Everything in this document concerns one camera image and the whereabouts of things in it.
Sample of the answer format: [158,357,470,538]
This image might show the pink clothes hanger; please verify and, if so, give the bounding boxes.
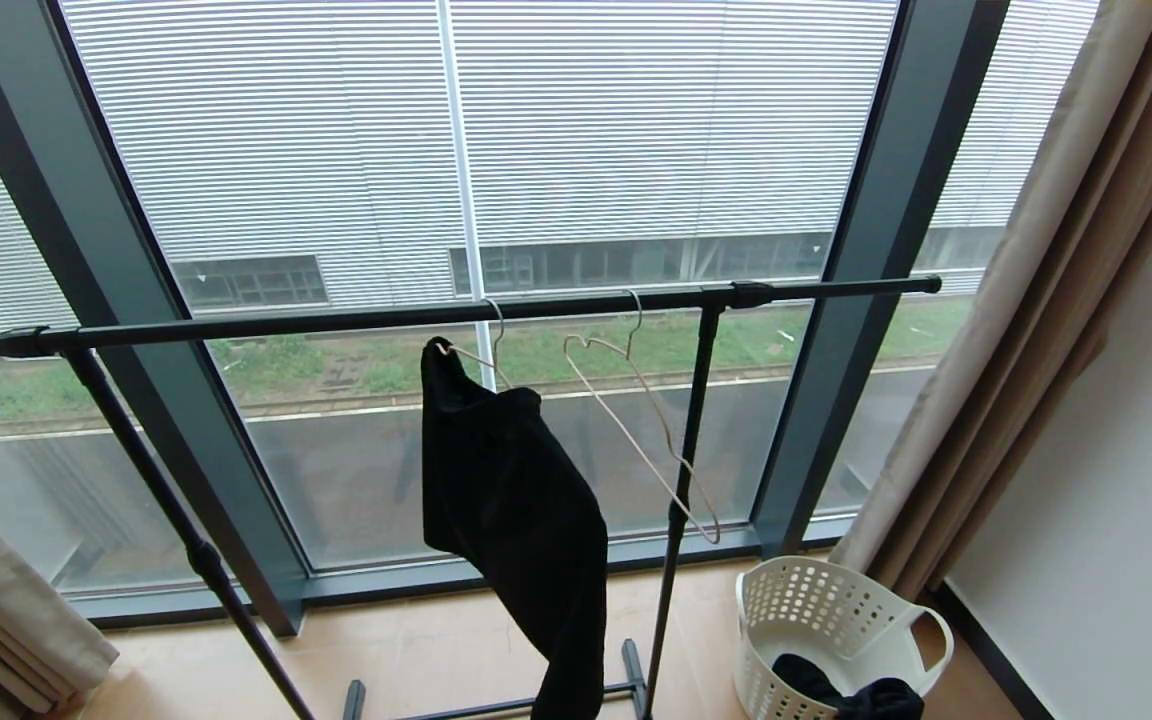
[434,297,519,394]
[563,289,723,547]

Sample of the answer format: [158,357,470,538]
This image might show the black shorts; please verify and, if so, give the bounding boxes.
[420,336,610,720]

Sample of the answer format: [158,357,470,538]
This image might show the black clothes rack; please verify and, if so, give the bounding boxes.
[0,277,943,720]

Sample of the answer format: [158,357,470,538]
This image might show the white laundry basket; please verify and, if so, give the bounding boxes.
[732,555,956,720]

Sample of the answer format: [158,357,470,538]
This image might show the window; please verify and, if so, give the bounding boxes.
[0,0,1102,626]

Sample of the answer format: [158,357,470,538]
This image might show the black garment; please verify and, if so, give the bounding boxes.
[770,652,926,720]

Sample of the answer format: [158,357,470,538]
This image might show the beige curtain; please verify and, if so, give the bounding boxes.
[829,0,1152,603]
[0,465,121,717]

